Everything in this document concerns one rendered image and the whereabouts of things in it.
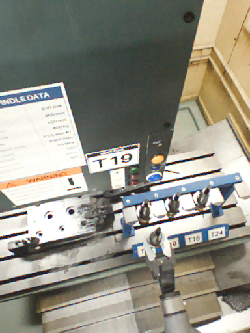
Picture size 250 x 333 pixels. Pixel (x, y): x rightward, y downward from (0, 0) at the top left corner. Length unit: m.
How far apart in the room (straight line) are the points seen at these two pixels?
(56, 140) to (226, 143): 1.38
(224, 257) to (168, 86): 1.25
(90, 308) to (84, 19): 1.29
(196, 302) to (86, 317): 0.53
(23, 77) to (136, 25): 0.14
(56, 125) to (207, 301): 1.26
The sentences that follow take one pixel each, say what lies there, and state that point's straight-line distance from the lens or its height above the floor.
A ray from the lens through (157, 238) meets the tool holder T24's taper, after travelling 0.93.
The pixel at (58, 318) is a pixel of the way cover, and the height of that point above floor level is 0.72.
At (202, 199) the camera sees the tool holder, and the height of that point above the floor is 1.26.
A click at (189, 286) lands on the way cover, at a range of 1.48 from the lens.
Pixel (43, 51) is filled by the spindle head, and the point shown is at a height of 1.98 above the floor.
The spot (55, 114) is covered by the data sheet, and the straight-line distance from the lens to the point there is 0.39.
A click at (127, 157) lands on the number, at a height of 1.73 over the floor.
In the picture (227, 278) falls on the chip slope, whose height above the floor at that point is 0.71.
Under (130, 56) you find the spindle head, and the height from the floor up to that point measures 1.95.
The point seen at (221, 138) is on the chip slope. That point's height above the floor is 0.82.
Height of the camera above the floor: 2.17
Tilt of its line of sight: 61 degrees down
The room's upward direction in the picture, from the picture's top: 2 degrees counter-clockwise
